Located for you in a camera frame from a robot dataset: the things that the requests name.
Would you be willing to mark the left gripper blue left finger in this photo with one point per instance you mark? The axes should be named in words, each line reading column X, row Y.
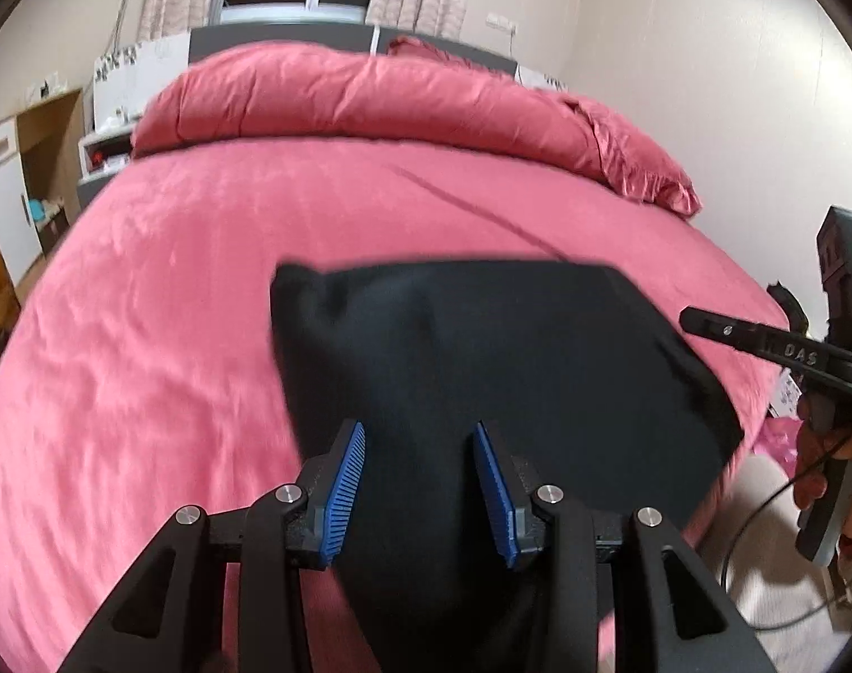
column 329, row 482

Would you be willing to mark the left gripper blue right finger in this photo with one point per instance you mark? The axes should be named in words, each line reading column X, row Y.
column 507, row 484

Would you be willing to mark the black pants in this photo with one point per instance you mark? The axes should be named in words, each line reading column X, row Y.
column 586, row 380

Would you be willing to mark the right hand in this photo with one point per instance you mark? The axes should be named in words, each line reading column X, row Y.
column 811, row 483

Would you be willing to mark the pink plastic bag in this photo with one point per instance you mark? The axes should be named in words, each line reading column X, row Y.
column 778, row 440

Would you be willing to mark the pink bed cover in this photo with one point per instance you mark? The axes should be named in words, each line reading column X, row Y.
column 218, row 311

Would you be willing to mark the pink folded duvet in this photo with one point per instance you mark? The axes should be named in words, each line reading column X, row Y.
column 414, row 93

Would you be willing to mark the wooden desk shelf unit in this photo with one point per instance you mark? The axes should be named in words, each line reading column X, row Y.
column 38, row 202

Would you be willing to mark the grey headboard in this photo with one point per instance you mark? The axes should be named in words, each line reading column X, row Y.
column 350, row 37

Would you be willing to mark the white cabinet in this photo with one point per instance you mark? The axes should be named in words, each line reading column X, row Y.
column 19, row 241

